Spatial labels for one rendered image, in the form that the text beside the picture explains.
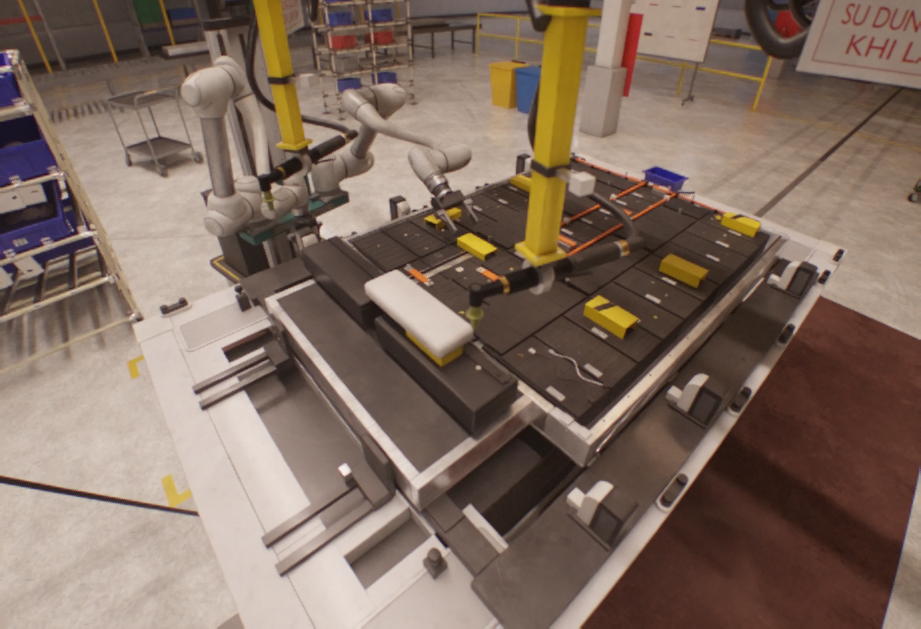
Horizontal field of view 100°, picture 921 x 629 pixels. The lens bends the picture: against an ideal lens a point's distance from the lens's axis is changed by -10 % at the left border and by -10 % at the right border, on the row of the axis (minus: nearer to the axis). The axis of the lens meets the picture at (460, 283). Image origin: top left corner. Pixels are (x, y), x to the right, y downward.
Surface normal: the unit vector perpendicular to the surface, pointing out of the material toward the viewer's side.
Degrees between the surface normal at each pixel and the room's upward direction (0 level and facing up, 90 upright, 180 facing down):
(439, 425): 0
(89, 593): 0
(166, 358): 0
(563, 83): 90
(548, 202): 90
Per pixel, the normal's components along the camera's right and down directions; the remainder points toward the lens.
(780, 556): 0.00, -0.81
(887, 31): -0.43, 0.54
